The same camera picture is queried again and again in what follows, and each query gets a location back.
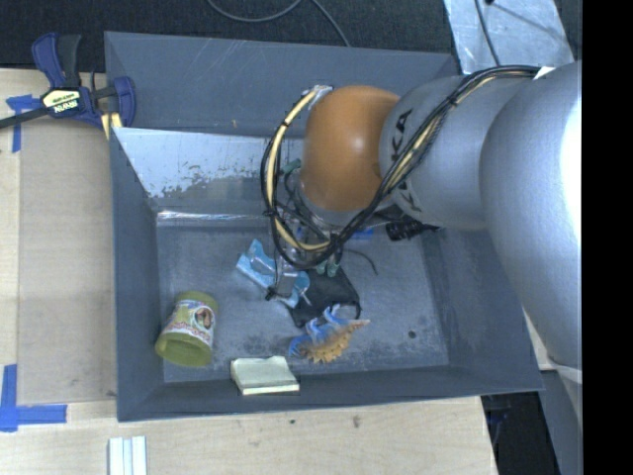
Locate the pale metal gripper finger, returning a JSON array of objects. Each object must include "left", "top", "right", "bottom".
[
  {"left": 251, "top": 250, "right": 300, "bottom": 275},
  {"left": 265, "top": 272, "right": 299, "bottom": 301}
]

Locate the black cloth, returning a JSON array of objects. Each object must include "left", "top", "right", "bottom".
[{"left": 285, "top": 264, "right": 363, "bottom": 330}]

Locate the grey metal bin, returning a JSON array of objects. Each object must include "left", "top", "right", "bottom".
[{"left": 103, "top": 31, "right": 546, "bottom": 423}]

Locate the blue and orange toy dinosaur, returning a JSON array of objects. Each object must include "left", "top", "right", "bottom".
[{"left": 288, "top": 304, "right": 372, "bottom": 365}]

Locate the pale yellow sponge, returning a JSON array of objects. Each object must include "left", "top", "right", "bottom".
[{"left": 228, "top": 355, "right": 302, "bottom": 397}]

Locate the yellow-green printed cup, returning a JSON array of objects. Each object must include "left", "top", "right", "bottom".
[{"left": 154, "top": 290, "right": 220, "bottom": 368}]

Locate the pale wood board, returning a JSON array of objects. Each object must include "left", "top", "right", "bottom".
[{"left": 16, "top": 120, "right": 120, "bottom": 406}]

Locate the black cylinder on white bracket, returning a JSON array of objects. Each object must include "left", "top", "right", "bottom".
[{"left": 383, "top": 218, "right": 439, "bottom": 242}]

